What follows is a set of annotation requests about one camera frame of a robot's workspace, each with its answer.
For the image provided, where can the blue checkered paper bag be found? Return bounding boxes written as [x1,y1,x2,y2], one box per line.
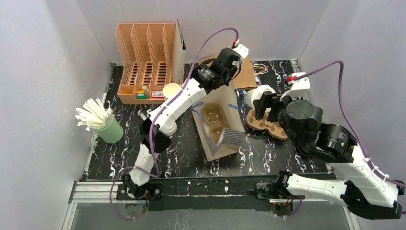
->
[191,83,246,161]

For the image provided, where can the red sugar packet box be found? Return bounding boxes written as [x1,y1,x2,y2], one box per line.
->
[151,91,165,99]

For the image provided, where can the green yellow packets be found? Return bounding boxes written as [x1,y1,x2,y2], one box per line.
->
[136,86,150,100]

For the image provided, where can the colourful bag handles bundle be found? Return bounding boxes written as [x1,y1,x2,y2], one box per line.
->
[251,63,269,76]

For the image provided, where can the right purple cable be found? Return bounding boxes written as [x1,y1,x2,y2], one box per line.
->
[287,60,406,219]

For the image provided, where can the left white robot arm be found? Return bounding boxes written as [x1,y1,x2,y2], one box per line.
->
[122,44,249,200]

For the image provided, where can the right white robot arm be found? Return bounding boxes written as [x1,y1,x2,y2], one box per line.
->
[249,91,405,220]

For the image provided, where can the brown kraft paper bags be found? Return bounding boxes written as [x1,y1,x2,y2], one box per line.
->
[192,58,256,94]

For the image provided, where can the green cup of straws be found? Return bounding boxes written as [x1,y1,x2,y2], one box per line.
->
[75,98,124,144]

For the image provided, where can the brown pulp cup carrier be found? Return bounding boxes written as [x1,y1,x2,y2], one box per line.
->
[245,109,288,140]

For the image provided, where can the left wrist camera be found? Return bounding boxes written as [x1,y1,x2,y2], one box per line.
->
[232,39,249,62]

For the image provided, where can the stack of white cup lids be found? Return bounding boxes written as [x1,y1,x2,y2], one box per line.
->
[165,122,177,136]

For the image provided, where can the stack of white paper cups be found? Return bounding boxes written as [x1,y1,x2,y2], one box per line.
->
[162,83,181,100]

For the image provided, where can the orange plastic file rack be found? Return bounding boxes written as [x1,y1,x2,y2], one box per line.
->
[115,22,176,104]

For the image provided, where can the grey folder in rack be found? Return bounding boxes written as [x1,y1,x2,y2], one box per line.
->
[171,20,187,85]

